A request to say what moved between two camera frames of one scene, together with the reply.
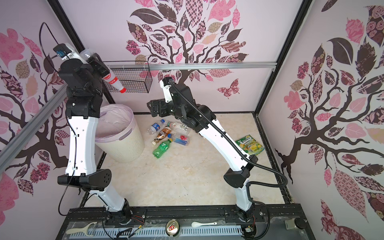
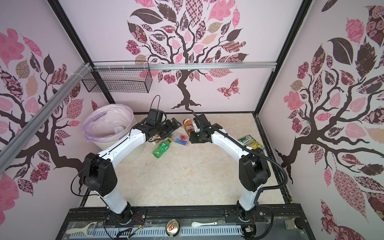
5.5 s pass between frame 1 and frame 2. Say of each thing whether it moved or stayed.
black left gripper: moved
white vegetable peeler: stayed
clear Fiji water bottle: stayed
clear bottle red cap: moved
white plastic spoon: stayed
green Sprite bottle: stayed
